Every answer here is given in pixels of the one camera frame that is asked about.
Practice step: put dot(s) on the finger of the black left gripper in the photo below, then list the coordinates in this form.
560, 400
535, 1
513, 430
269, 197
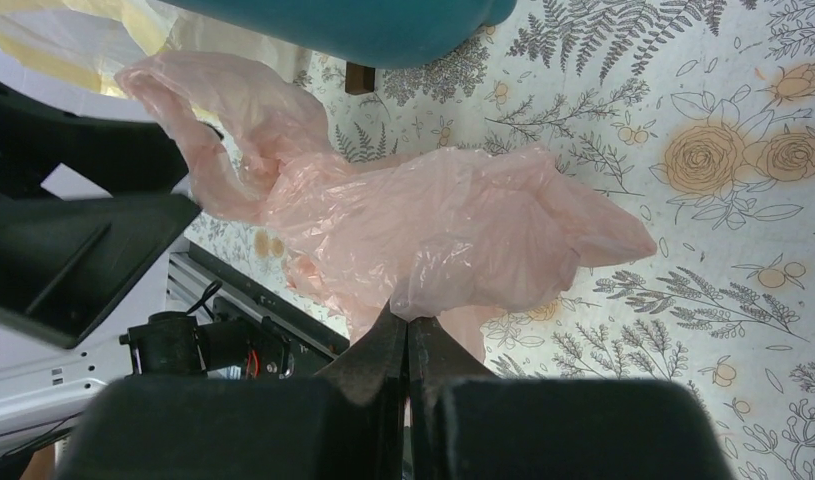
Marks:
65, 265
121, 157

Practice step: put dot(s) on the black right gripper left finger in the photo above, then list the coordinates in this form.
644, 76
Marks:
344, 422

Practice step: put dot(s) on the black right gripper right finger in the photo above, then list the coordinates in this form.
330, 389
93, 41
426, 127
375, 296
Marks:
469, 423

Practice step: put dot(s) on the pink plastic trash bag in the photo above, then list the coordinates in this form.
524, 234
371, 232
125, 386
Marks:
457, 234

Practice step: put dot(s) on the teal plastic trash bin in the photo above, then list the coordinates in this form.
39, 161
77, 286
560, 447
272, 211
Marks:
381, 34

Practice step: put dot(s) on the small brown wooden block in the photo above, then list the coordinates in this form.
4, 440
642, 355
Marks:
359, 79

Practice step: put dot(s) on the floral patterned table mat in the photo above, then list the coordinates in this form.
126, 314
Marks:
696, 116

